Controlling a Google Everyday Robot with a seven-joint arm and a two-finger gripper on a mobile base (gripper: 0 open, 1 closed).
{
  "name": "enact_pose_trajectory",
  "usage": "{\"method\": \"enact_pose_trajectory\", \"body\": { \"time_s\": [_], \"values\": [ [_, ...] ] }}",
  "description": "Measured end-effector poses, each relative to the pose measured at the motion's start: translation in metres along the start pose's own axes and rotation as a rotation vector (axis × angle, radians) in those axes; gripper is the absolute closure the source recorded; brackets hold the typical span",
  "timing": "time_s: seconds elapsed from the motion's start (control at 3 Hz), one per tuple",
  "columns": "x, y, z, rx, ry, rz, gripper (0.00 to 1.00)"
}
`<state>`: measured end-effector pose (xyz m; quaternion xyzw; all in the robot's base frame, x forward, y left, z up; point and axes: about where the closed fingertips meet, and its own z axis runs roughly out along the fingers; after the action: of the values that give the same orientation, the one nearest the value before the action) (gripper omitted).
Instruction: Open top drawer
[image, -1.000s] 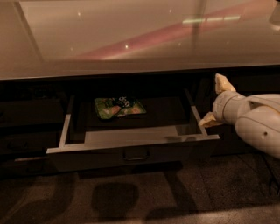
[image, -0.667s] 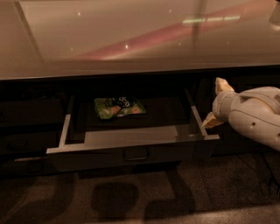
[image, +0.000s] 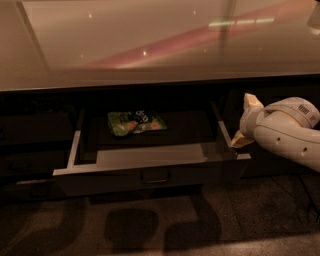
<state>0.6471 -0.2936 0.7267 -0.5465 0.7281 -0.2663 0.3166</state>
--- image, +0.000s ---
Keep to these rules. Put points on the green snack bag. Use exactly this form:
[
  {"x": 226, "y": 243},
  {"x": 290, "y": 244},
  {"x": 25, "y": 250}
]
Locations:
[{"x": 122, "y": 124}]

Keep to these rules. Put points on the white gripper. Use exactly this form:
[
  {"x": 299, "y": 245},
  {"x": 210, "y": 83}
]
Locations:
[{"x": 249, "y": 120}]

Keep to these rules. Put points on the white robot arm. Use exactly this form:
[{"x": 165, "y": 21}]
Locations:
[{"x": 285, "y": 128}]

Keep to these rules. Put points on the dark drawer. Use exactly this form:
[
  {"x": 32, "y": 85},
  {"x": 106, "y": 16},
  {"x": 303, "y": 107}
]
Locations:
[
  {"x": 31, "y": 162},
  {"x": 30, "y": 191},
  {"x": 193, "y": 149},
  {"x": 39, "y": 128}
]

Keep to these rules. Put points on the dark cabinet door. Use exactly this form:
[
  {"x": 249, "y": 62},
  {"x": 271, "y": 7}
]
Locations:
[{"x": 268, "y": 91}]

